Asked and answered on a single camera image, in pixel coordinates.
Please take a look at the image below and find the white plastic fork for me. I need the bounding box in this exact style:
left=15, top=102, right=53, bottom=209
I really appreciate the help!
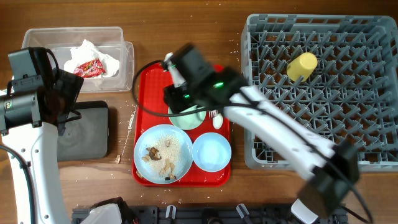
left=208, top=110, right=218, bottom=118

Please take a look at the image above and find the green bowl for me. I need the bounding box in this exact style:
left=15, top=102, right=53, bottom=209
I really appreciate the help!
left=169, top=111, right=206, bottom=130

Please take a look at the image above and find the white plastic spoon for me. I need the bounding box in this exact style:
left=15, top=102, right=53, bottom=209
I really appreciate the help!
left=212, top=113, right=224, bottom=129

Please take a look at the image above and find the small light blue bowl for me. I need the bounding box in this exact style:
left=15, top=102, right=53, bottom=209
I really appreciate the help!
left=192, top=133, right=232, bottom=172

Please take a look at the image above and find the large light blue plate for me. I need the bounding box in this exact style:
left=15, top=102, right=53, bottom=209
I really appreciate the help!
left=134, top=124, right=193, bottom=185

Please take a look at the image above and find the yellow cup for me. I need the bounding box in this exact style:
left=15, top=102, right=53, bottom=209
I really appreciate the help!
left=287, top=52, right=318, bottom=82

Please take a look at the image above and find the red candy wrapper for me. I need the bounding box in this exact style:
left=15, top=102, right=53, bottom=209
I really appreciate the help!
left=73, top=58, right=106, bottom=78

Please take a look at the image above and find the white napkin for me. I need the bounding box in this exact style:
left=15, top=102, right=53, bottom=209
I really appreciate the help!
left=63, top=39, right=120, bottom=78

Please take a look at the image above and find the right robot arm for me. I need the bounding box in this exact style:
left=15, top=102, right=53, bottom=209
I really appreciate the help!
left=162, top=44, right=359, bottom=223

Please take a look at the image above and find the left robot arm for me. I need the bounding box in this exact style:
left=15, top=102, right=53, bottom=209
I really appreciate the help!
left=1, top=47, right=84, bottom=223

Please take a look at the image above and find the grey dishwasher rack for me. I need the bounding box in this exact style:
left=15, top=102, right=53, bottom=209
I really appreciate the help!
left=241, top=14, right=397, bottom=172

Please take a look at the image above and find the red serving tray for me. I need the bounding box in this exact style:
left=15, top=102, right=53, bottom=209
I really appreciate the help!
left=134, top=62, right=231, bottom=187

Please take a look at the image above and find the food scraps and rice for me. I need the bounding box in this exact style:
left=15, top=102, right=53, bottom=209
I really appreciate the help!
left=141, top=134, right=183, bottom=180

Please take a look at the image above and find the clear plastic bin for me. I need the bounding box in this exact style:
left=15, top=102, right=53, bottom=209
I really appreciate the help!
left=22, top=26, right=134, bottom=93

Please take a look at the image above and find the food crumb on table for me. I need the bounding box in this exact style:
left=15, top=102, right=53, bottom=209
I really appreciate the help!
left=115, top=155, right=121, bottom=164

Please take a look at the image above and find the black tray bin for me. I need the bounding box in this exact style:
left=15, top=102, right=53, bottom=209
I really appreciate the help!
left=57, top=101, right=109, bottom=161

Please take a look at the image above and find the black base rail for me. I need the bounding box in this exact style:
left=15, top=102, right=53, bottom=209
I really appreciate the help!
left=71, top=203, right=348, bottom=224

